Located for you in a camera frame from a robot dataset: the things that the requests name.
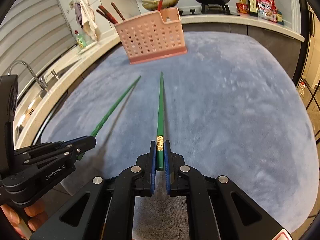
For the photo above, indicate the white hanging towel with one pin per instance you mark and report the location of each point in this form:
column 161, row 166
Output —
column 88, row 20

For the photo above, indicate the pink perforated utensil basket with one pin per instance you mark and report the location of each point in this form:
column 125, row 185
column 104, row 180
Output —
column 152, row 36

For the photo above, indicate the green dish soap bottle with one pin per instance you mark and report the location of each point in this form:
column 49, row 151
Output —
column 80, row 40

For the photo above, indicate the black gas stove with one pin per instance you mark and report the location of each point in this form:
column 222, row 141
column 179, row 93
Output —
column 207, row 10

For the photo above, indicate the red white cereal bag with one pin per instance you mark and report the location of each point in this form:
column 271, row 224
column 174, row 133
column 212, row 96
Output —
column 267, row 10

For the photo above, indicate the blue fleece table mat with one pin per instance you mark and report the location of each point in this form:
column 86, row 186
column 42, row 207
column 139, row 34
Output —
column 230, row 109

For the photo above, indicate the left hand orange glove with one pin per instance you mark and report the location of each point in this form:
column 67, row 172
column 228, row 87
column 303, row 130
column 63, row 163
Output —
column 28, row 220

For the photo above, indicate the red snack packet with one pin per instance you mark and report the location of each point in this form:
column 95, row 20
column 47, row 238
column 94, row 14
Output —
column 242, row 8

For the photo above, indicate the small teal bottle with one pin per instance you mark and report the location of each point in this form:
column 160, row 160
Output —
column 280, row 18

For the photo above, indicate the green chopstick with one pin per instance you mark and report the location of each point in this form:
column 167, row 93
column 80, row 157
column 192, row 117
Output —
column 160, row 128
column 113, row 107

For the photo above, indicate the chrome kitchen faucet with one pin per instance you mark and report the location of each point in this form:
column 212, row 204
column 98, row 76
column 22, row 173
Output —
column 27, row 76

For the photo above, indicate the purple hanging cloth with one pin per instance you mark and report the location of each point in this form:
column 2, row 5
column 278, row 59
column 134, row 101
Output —
column 78, row 15

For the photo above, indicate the white oval plate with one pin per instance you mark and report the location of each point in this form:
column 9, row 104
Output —
column 88, row 47

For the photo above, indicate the dark soy sauce bottle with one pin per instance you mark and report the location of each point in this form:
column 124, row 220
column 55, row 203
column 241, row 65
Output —
column 252, row 8

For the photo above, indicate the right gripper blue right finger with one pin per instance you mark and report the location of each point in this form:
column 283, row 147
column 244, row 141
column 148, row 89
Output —
column 167, row 166

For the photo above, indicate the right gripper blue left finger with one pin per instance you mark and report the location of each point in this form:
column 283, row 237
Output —
column 152, row 166

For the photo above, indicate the beige wok with lid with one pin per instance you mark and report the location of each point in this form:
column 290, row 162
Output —
column 152, row 5

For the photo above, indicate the dark red chopstick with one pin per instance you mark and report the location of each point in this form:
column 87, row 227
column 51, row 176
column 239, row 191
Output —
column 102, row 8
column 109, row 18
column 118, row 11

